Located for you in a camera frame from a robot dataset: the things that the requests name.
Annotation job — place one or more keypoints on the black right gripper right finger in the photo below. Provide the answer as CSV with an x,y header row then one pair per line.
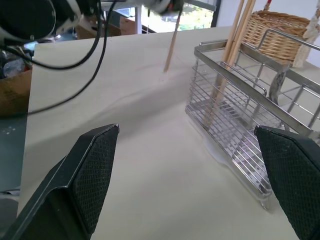
x,y
297,180

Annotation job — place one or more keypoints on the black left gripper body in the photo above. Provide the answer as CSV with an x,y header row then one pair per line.
x,y
176,5

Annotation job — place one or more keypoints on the brown cardboard box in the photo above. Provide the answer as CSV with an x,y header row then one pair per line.
x,y
105,28
12,92

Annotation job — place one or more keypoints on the white table leg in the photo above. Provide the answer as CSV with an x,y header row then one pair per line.
x,y
138,18

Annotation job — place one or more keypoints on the wooden chopstick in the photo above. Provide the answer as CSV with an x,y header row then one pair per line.
x,y
171,50
237,40
231,37
246,17

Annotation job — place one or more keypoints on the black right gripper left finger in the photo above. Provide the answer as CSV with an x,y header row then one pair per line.
x,y
62,200

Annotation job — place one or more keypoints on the metal spoon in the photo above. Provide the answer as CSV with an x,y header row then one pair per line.
x,y
277,82

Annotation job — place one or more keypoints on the woven wicker basket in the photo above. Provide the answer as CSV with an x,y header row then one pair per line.
x,y
275,32

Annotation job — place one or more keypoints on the dark robot body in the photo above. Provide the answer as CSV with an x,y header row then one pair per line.
x,y
27,17

